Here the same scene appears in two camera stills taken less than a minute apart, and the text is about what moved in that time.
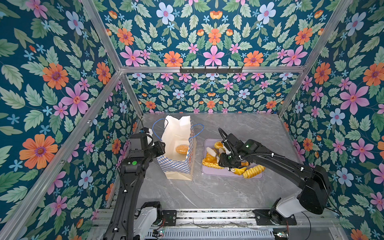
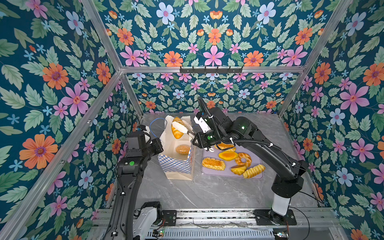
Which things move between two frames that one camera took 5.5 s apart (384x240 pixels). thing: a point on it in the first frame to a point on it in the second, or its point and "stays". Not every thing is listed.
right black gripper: (222, 162) to (200, 140)
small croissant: (210, 158) to (177, 134)
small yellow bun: (240, 171) stays
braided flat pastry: (213, 165) stays
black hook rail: (210, 71) stays
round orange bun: (182, 149) stays
